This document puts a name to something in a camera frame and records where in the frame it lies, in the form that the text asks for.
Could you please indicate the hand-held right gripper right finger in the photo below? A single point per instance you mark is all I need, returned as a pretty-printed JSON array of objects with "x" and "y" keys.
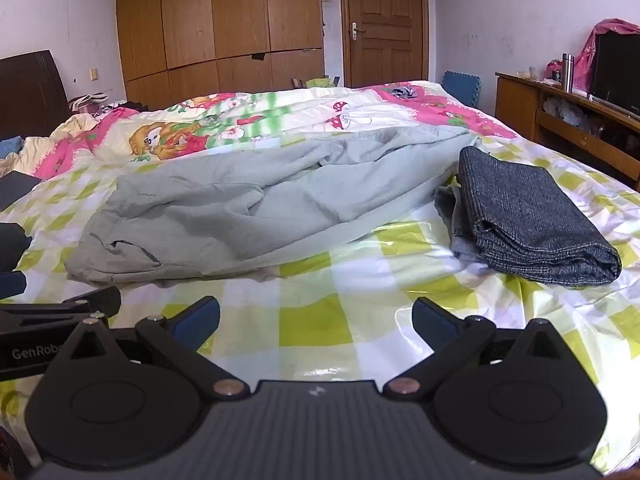
[{"x": 432, "y": 317}]

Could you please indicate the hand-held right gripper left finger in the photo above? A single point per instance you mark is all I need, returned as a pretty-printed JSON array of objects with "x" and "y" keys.
[{"x": 197, "y": 317}]

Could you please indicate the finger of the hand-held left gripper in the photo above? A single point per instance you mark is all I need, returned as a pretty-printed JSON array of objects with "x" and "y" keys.
[
  {"x": 100, "y": 300},
  {"x": 12, "y": 284}
]

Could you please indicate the light grey pants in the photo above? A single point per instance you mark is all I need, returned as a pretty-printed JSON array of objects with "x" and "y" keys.
[{"x": 240, "y": 200}]

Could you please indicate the folded dark grey pants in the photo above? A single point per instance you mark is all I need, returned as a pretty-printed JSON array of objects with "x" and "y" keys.
[{"x": 530, "y": 210}]

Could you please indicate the black folded cloth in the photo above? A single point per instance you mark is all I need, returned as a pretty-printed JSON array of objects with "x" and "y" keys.
[{"x": 12, "y": 247}]

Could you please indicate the checkered plastic bed sheet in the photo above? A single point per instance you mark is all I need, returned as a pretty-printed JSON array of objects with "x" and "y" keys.
[{"x": 350, "y": 310}]

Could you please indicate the dark flat notebook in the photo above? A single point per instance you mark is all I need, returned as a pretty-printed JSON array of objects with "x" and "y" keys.
[{"x": 15, "y": 187}]

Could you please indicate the blue cloth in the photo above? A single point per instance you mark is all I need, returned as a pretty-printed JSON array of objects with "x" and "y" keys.
[{"x": 9, "y": 147}]

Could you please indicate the dark wooden headboard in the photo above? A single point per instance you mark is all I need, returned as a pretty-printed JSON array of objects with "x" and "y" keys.
[{"x": 30, "y": 95}]

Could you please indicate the white bag of clothes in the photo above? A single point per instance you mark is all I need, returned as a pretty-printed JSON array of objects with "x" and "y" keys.
[{"x": 90, "y": 102}]

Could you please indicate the cartoon printed quilt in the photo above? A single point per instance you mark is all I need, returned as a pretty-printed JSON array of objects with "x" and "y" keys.
[{"x": 210, "y": 120}]

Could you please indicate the small grey cloth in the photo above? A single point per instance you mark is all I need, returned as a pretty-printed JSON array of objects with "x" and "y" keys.
[{"x": 404, "y": 92}]

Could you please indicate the wooden desk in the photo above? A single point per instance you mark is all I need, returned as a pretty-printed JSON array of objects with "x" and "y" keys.
[{"x": 515, "y": 105}]

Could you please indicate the blue foam mat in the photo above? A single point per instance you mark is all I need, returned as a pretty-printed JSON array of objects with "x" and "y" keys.
[{"x": 460, "y": 89}]

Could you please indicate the white plastic bag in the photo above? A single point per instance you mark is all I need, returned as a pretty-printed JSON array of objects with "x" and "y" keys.
[{"x": 565, "y": 110}]

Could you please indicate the green item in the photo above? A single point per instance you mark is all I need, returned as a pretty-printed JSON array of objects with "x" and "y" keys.
[{"x": 320, "y": 83}]

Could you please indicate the white cup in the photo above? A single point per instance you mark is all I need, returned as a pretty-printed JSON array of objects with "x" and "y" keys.
[{"x": 534, "y": 73}]

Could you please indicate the steel thermos bottle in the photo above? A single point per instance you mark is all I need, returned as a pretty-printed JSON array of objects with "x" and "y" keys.
[{"x": 568, "y": 72}]

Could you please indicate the wooden door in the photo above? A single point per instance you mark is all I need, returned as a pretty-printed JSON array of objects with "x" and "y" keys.
[{"x": 385, "y": 25}]

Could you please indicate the wooden wardrobe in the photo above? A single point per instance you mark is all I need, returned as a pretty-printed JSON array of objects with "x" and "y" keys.
[{"x": 215, "y": 20}]

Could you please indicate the pink cloth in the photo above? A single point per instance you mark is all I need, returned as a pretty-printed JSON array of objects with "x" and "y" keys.
[{"x": 585, "y": 57}]

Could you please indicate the black television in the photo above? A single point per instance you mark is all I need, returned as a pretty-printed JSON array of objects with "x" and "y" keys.
[{"x": 617, "y": 70}]

